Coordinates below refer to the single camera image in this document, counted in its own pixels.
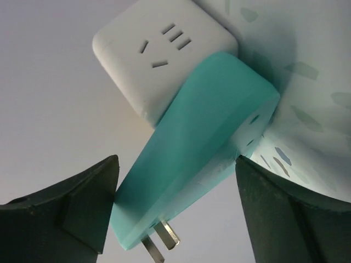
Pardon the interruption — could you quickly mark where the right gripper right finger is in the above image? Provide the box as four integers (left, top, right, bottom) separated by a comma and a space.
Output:
235, 156, 350, 262

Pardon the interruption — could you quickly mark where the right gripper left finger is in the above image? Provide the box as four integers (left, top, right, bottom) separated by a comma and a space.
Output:
1, 155, 120, 262

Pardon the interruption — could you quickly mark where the teal triangular socket adapter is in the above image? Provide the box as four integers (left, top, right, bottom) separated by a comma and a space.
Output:
110, 52, 280, 250

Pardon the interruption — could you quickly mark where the white cube adapter at back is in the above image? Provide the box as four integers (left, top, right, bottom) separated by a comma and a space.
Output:
92, 1, 238, 127

